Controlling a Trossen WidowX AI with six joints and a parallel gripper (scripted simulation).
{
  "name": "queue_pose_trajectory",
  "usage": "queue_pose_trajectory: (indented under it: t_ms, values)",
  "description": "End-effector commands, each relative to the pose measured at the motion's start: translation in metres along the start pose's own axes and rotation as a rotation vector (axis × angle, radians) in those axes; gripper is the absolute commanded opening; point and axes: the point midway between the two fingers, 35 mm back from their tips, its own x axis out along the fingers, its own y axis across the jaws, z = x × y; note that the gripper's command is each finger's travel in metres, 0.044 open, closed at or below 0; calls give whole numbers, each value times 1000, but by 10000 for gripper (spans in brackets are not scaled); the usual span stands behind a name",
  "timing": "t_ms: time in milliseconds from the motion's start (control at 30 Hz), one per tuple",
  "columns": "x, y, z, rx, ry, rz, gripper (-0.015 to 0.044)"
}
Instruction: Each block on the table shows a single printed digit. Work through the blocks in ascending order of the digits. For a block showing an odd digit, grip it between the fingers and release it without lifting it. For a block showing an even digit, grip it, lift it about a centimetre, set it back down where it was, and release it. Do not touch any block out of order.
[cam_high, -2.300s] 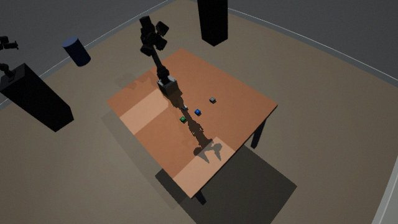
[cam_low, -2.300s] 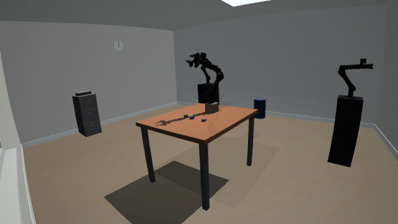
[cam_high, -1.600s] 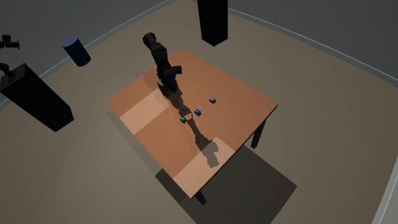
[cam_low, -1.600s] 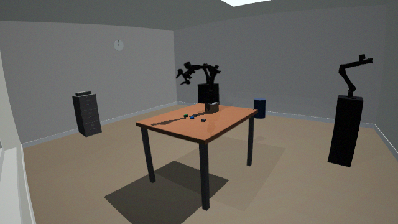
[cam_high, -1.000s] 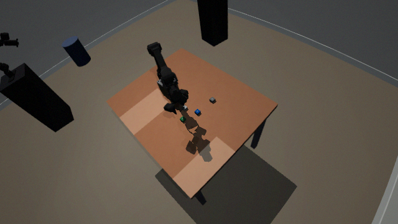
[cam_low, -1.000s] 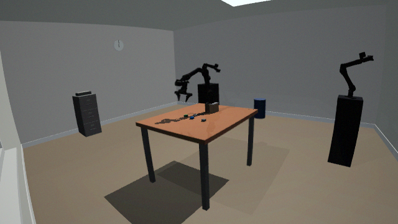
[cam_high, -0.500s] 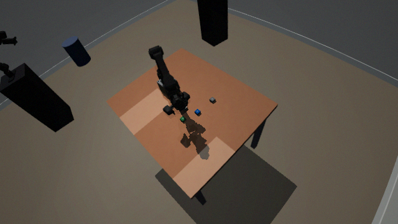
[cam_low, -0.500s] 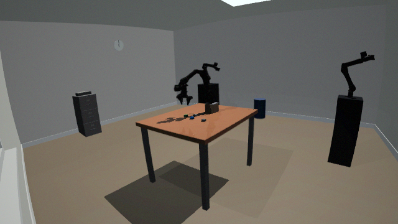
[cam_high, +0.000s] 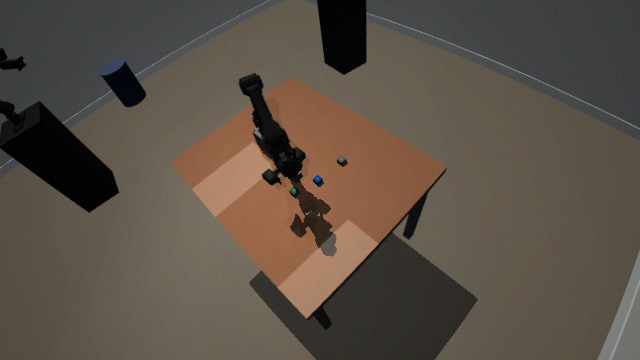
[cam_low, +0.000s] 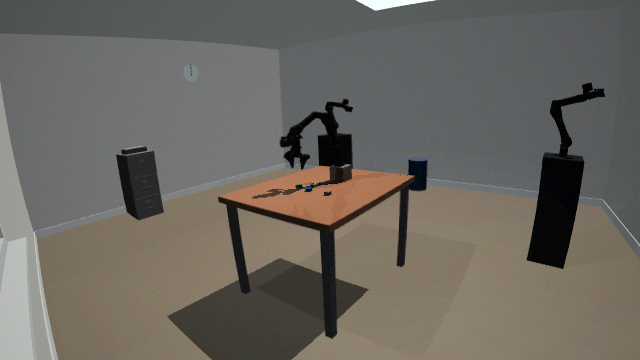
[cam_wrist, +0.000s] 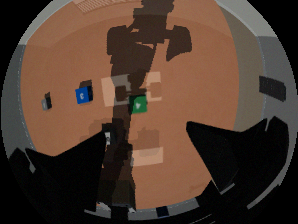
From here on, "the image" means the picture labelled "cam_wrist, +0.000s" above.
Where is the blue block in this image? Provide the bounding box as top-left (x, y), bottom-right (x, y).
top-left (76, 85), bottom-right (93, 104)

